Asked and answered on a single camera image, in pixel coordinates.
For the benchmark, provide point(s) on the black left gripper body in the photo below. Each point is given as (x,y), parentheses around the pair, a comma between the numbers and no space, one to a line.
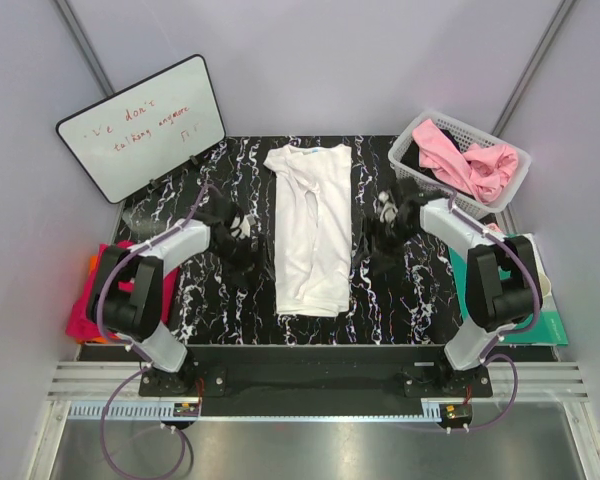
(236,254)

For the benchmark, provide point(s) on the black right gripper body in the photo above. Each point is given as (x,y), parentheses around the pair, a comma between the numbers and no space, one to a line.
(388,240)

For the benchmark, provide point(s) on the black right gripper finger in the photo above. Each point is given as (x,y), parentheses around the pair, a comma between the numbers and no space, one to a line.
(380,265)
(364,246)

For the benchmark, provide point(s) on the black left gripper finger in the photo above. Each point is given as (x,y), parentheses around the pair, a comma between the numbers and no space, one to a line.
(243,279)
(265,257)

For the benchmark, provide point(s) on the white t shirt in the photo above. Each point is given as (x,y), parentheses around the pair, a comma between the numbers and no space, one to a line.
(313,229)

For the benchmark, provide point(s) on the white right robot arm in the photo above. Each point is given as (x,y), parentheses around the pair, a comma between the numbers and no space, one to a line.
(502,288)

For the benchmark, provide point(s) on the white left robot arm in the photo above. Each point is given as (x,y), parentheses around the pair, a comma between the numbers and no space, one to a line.
(127,293)

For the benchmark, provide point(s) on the white plastic basket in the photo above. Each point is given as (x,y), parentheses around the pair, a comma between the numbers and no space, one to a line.
(404,158)

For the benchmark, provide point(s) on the pink power cube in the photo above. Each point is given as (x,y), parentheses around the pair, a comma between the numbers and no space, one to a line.
(494,227)

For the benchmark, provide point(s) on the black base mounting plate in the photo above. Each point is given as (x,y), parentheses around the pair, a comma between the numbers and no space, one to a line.
(310,370)

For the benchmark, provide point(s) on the pink t shirt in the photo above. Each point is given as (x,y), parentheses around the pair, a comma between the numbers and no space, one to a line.
(482,172)

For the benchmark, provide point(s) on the whiteboard with red writing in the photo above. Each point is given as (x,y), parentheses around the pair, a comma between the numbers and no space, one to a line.
(145,131)

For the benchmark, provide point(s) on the yellow paper cup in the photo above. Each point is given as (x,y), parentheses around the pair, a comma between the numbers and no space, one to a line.
(545,286)

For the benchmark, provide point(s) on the magenta folded t shirt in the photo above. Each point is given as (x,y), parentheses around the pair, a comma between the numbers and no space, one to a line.
(169,285)

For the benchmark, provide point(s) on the green cutting mat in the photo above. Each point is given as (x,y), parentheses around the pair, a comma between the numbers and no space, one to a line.
(548,330)

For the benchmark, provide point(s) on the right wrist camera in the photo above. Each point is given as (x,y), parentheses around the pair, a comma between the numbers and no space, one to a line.
(387,209)

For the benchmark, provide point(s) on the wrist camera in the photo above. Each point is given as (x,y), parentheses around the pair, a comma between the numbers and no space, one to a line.
(387,209)
(241,227)

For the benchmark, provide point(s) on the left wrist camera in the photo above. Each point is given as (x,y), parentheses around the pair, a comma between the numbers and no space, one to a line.
(241,227)

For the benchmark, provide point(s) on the aluminium rail frame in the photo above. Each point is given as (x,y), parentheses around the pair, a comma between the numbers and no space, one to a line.
(116,391)

